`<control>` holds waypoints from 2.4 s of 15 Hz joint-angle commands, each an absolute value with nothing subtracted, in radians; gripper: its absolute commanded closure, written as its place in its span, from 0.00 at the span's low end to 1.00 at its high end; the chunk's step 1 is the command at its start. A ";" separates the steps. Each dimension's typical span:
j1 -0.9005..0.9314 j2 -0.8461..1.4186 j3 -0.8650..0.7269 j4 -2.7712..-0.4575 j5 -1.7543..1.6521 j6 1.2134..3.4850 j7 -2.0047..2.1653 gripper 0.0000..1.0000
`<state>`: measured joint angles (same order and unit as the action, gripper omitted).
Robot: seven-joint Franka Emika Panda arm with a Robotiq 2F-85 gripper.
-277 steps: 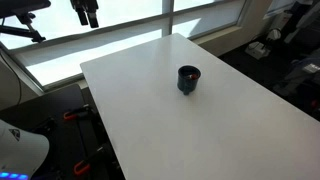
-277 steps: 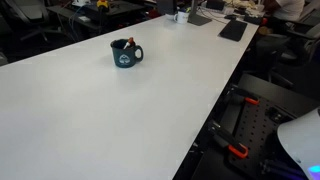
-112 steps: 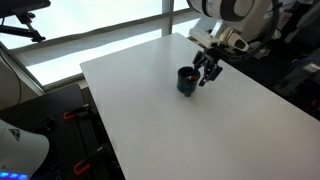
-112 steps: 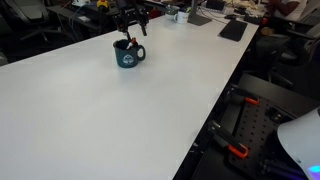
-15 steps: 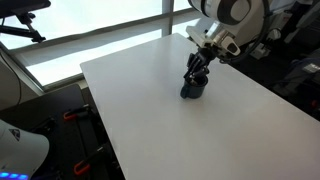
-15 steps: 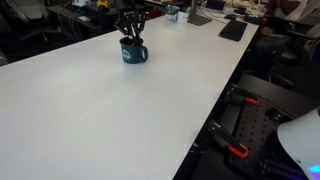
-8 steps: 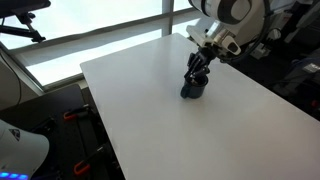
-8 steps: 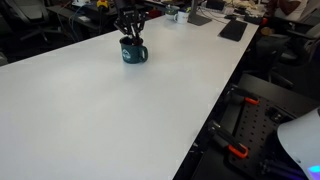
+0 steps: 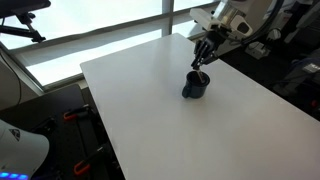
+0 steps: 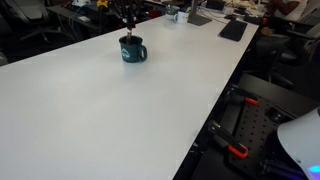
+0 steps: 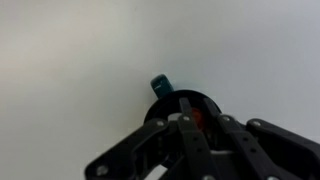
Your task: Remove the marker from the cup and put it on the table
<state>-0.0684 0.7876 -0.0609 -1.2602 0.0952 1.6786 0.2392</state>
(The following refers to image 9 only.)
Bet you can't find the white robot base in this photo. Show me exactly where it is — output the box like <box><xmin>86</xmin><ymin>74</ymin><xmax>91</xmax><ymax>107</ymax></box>
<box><xmin>0</xmin><ymin>119</ymin><xmax>50</xmax><ymax>180</ymax></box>

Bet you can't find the black robot stand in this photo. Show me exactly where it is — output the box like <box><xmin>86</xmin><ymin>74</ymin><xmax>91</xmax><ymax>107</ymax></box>
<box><xmin>0</xmin><ymin>83</ymin><xmax>126</xmax><ymax>180</ymax></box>

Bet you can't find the thin black cable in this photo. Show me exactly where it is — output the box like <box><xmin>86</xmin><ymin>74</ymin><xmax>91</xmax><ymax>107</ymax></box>
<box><xmin>0</xmin><ymin>54</ymin><xmax>23</xmax><ymax>106</ymax></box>

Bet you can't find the gray blue equipment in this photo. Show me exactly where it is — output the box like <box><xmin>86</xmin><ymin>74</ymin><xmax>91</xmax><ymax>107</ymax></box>
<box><xmin>286</xmin><ymin>56</ymin><xmax>320</xmax><ymax>88</ymax></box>

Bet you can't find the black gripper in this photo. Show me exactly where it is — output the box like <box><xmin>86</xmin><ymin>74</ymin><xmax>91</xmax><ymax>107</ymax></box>
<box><xmin>191</xmin><ymin>29</ymin><xmax>231</xmax><ymax>72</ymax></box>

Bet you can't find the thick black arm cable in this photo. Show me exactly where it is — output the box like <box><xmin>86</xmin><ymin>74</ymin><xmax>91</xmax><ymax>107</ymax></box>
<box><xmin>244</xmin><ymin>0</ymin><xmax>286</xmax><ymax>44</ymax></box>

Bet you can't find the white marker red cap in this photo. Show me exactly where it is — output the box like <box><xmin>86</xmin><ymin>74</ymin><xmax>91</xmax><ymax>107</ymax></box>
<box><xmin>196</xmin><ymin>68</ymin><xmax>206</xmax><ymax>84</ymax></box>

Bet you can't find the gray window frame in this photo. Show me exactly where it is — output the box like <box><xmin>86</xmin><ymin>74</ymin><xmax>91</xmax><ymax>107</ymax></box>
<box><xmin>0</xmin><ymin>0</ymin><xmax>249</xmax><ymax>93</ymax></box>

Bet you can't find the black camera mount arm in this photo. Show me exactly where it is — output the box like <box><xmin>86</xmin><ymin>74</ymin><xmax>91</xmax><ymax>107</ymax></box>
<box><xmin>0</xmin><ymin>0</ymin><xmax>52</xmax><ymax>44</ymax></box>

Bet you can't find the dark green mug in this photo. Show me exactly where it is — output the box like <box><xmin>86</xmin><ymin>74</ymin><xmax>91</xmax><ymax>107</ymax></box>
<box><xmin>181</xmin><ymin>69</ymin><xmax>211</xmax><ymax>100</ymax></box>

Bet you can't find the black clamp orange handle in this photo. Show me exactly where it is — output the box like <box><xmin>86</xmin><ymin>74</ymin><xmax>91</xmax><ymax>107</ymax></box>
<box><xmin>63</xmin><ymin>104</ymin><xmax>94</xmax><ymax>122</ymax></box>
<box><xmin>73</xmin><ymin>144</ymin><xmax>113</xmax><ymax>177</ymax></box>

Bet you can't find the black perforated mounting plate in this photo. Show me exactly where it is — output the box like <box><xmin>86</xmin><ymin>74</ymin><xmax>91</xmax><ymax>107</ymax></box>
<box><xmin>56</xmin><ymin>109</ymin><xmax>118</xmax><ymax>180</ymax></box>

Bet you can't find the wrist camera assembly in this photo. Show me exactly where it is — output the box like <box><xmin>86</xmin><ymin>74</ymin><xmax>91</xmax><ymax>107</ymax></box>
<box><xmin>189</xmin><ymin>7</ymin><xmax>221</xmax><ymax>31</ymax></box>

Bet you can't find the white floor device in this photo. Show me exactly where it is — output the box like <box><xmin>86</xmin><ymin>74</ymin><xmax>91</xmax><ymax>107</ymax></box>
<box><xmin>245</xmin><ymin>40</ymin><xmax>272</xmax><ymax>61</ymax></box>

